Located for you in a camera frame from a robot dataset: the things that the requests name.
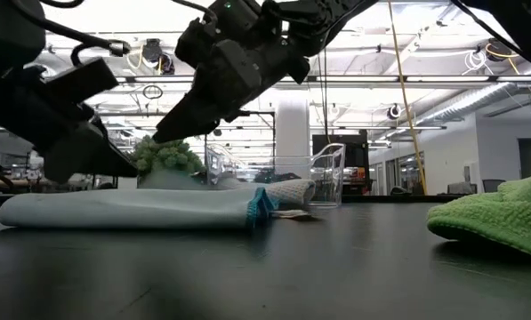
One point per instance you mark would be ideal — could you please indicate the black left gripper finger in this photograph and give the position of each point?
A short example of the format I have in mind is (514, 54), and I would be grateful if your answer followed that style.
(91, 160)

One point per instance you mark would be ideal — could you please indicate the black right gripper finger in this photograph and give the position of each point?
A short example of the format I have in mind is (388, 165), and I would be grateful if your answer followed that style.
(189, 117)

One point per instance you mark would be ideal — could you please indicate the light blue microfiber towel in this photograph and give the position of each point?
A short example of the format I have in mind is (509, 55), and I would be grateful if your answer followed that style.
(127, 209)

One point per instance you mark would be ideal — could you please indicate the grey waffle microfiber towel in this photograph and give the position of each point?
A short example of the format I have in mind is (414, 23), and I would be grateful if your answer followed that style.
(292, 192)

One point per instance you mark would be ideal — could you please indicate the white paper label tag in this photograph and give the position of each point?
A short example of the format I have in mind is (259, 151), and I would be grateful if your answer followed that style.
(292, 214)

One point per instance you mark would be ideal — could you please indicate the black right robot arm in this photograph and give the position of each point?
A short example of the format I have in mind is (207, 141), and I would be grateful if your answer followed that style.
(327, 18)

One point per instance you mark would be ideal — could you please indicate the green microfiber towel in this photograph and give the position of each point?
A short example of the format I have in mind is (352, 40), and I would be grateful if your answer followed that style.
(501, 218)

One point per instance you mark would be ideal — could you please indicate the green spiky artificial plant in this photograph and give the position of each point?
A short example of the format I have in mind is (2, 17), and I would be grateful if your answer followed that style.
(167, 157)

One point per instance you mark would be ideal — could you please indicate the white building column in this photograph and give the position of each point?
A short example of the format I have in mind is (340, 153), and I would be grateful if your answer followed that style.
(292, 129)

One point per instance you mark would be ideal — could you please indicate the clear plastic bin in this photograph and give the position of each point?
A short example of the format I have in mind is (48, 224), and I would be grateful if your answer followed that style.
(327, 178)

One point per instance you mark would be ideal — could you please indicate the white ceiling light strip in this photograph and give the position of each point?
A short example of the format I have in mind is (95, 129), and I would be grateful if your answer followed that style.
(447, 78)

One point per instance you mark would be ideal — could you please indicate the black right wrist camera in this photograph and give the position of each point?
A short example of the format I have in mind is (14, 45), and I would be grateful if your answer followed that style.
(196, 44)

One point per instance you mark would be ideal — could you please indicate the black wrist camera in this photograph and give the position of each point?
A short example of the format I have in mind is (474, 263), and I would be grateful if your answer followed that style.
(196, 44)
(82, 82)

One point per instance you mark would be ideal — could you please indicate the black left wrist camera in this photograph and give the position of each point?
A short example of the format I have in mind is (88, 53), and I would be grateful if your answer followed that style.
(82, 82)

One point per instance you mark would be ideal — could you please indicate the silver ventilation duct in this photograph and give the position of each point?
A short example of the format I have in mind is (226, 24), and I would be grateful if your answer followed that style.
(478, 100)

